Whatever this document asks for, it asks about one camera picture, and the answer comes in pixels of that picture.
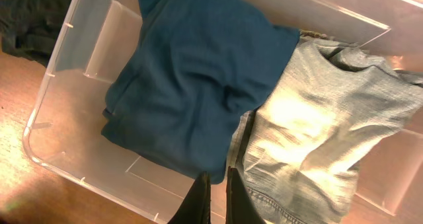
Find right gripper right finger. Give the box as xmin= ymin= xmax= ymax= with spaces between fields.
xmin=225 ymin=167 xmax=266 ymax=224

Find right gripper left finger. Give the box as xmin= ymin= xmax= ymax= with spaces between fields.
xmin=168 ymin=172 xmax=211 ymax=224

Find light blue jeans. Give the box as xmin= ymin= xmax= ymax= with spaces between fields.
xmin=231 ymin=35 xmax=422 ymax=223

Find teal blue shirt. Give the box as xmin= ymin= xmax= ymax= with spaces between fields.
xmin=101 ymin=0 xmax=299 ymax=184

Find clear plastic storage bin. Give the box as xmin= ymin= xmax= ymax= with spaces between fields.
xmin=23 ymin=0 xmax=422 ymax=223

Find folded black garment white logo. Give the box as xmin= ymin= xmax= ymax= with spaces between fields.
xmin=1 ymin=0 xmax=71 ymax=66

